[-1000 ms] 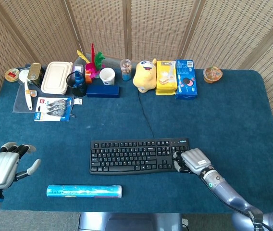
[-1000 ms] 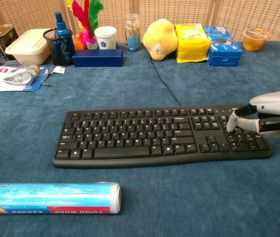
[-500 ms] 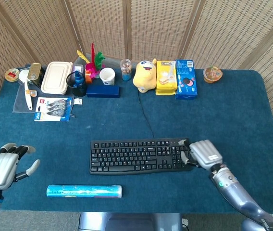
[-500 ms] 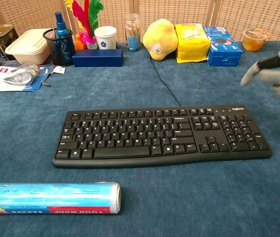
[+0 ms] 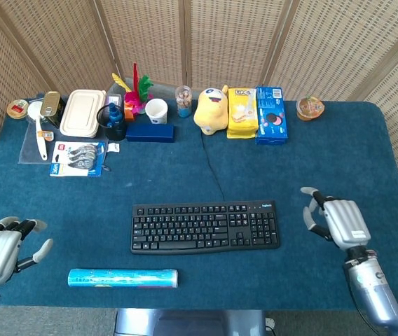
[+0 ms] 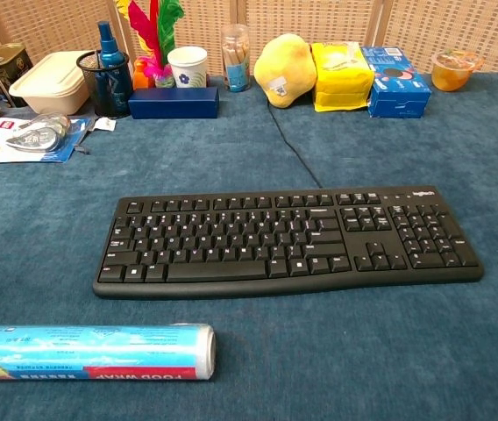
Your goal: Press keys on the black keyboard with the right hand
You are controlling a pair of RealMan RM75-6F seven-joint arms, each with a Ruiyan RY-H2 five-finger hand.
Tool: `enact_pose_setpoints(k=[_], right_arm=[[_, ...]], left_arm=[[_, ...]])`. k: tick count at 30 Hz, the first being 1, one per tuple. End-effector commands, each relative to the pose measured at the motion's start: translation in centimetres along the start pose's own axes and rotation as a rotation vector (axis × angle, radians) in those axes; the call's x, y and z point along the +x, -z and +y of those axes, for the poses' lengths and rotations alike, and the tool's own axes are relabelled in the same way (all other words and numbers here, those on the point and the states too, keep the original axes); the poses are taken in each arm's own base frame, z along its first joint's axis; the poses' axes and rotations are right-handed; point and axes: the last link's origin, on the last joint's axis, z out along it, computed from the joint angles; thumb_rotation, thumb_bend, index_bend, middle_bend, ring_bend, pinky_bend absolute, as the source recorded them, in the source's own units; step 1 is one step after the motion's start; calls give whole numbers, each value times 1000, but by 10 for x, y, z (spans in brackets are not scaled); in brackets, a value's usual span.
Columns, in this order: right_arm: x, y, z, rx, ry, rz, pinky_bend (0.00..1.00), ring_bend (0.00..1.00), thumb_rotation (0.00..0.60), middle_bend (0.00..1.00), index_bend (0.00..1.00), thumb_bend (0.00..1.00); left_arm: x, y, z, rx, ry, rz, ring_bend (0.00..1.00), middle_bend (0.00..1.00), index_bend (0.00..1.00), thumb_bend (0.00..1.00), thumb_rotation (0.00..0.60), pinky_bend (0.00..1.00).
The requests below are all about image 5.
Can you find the yellow cracker package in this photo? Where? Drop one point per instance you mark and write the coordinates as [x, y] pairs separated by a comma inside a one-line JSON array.
[[241, 115]]

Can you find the blue spray bottle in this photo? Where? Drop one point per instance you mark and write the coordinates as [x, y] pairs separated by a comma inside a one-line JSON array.
[[115, 113]]

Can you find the round red label cup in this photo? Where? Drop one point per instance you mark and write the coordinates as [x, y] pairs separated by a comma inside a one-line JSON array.
[[17, 109]]

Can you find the woven rattan folding screen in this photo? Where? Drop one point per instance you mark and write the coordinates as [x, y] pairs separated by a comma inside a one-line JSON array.
[[220, 35]]

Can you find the blue cookie box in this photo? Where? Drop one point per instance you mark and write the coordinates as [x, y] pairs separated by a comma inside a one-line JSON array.
[[270, 119]]

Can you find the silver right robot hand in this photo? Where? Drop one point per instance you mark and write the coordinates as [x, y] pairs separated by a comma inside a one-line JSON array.
[[346, 220]]

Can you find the small orange box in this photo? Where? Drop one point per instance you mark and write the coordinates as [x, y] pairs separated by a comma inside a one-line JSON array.
[[129, 112]]

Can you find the dark green gold tin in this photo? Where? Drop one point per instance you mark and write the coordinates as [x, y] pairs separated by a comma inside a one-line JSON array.
[[50, 105]]

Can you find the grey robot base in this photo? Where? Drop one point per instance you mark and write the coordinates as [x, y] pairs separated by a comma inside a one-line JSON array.
[[185, 323]]

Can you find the orange white label tag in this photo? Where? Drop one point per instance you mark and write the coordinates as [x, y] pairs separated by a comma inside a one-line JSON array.
[[48, 135]]

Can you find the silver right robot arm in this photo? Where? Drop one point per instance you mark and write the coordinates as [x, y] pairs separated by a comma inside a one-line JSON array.
[[374, 290]]

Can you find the small white paper tag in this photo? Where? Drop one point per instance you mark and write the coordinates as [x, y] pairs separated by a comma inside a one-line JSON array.
[[113, 147]]

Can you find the black computer keyboard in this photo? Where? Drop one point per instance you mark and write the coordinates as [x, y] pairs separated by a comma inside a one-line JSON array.
[[202, 227]]

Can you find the white flower paper cup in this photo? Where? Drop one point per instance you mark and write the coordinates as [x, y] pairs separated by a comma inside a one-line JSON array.
[[156, 112]]

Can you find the yellow plush toy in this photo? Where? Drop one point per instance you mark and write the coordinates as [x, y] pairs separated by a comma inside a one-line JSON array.
[[211, 112]]

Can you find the correction tape blister pack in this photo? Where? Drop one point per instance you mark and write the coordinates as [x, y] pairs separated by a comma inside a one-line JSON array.
[[80, 154]]

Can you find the blue table cloth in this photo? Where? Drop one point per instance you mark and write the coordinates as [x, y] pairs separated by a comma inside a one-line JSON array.
[[290, 168]]

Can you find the dark blue rectangular case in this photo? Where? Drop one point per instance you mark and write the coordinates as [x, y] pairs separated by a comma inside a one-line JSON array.
[[150, 133]]

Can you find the blue food wrap roll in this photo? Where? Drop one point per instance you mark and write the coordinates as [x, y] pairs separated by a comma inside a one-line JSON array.
[[122, 278]]

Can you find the orange fruit jelly cup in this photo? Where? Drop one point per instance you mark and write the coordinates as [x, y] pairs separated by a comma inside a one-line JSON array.
[[310, 108]]

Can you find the black mesh pen holder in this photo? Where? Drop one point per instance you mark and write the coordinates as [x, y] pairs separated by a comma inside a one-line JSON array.
[[115, 131]]

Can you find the colourful feather shuttlecock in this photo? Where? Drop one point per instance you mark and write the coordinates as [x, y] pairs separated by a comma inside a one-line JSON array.
[[136, 91]]

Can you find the clear jar of sticks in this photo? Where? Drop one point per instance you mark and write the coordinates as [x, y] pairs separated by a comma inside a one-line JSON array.
[[184, 101]]

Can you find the beige lidded lunch box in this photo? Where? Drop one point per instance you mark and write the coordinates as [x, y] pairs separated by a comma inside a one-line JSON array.
[[81, 113]]

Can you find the white plastic spatula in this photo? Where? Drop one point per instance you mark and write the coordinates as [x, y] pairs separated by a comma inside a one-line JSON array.
[[41, 140]]

